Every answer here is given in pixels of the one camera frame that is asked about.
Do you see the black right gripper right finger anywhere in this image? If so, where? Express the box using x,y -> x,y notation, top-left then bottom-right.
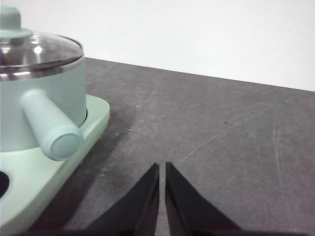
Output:
165,161 -> 307,236

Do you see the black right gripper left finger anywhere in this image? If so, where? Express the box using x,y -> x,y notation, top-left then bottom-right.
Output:
22,163 -> 160,236

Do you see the green breakfast machine base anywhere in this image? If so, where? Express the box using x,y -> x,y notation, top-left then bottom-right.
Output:
0,94 -> 110,231

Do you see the glass lid with green knob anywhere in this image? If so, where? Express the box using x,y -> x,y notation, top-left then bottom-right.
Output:
0,6 -> 84,71

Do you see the green pot with handle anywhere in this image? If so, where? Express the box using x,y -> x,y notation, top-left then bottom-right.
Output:
0,56 -> 88,162

